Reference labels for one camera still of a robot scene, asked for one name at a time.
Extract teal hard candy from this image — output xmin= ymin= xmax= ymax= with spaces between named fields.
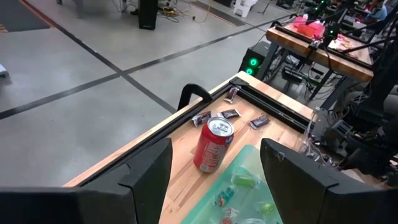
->
xmin=214 ymin=186 xmax=236 ymax=208

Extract black computer with green lights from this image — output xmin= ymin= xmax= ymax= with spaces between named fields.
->
xmin=238 ymin=40 xmax=272 ymax=77

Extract black speaker box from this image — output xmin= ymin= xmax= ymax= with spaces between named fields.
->
xmin=138 ymin=0 xmax=159 ymax=30

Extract person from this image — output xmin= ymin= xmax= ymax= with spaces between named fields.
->
xmin=368 ymin=0 xmax=389 ymax=22

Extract green hard candy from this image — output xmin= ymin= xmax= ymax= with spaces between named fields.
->
xmin=233 ymin=174 xmax=259 ymax=189
xmin=261 ymin=202 xmax=276 ymax=217

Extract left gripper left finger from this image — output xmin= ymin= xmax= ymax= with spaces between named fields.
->
xmin=0 ymin=138 xmax=174 ymax=224

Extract dark mini chocolate wrapper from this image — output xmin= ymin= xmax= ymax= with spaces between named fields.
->
xmin=249 ymin=114 xmax=271 ymax=130
xmin=223 ymin=86 xmax=241 ymax=104
xmin=217 ymin=108 xmax=242 ymax=119
xmin=192 ymin=111 xmax=215 ymax=128

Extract green translucent plastic basket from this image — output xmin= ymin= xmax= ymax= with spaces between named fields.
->
xmin=180 ymin=144 xmax=285 ymax=224

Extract pink plastic containers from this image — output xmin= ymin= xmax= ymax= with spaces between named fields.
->
xmin=292 ymin=14 xmax=326 ymax=39

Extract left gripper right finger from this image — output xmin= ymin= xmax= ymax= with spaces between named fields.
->
xmin=259 ymin=138 xmax=398 ymax=224

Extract tangled floor cables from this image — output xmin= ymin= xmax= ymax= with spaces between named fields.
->
xmin=157 ymin=2 xmax=212 ymax=25

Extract black aluminium table frame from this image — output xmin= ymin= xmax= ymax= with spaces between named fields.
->
xmin=63 ymin=76 xmax=317 ymax=187

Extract clear plastic basket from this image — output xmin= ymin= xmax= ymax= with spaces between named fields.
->
xmin=298 ymin=123 xmax=346 ymax=175

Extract black arched bracket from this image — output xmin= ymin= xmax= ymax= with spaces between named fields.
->
xmin=177 ymin=83 xmax=214 ymax=111

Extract neighbouring wooden work table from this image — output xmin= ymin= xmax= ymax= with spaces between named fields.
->
xmin=266 ymin=23 xmax=374 ymax=100

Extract red soda can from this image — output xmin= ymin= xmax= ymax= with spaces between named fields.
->
xmin=192 ymin=116 xmax=235 ymax=174

